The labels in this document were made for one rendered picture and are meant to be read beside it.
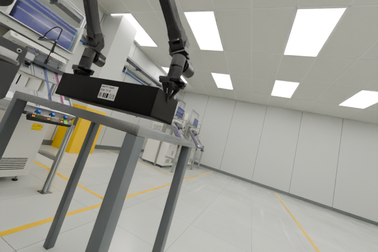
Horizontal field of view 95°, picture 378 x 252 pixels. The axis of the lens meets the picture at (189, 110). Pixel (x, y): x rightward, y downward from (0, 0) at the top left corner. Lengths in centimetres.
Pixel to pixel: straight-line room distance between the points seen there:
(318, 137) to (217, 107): 369
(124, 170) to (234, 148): 675
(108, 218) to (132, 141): 20
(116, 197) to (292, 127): 709
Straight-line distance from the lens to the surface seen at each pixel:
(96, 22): 111
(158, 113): 67
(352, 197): 775
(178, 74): 71
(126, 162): 51
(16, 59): 56
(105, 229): 56
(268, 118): 733
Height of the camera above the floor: 79
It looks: 10 degrees up
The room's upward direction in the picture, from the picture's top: 16 degrees clockwise
